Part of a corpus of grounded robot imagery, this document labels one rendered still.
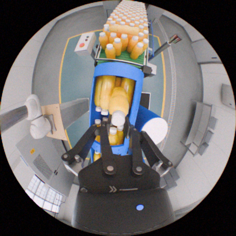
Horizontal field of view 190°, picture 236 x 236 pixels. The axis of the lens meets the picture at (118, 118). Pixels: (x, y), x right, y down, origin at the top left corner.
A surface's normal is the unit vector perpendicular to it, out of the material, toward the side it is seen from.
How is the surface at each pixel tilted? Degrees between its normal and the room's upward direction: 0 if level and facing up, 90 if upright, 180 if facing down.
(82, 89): 0
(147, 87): 0
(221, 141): 90
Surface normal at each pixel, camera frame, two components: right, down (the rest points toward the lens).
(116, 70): -0.08, 0.30
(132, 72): 0.40, 0.35
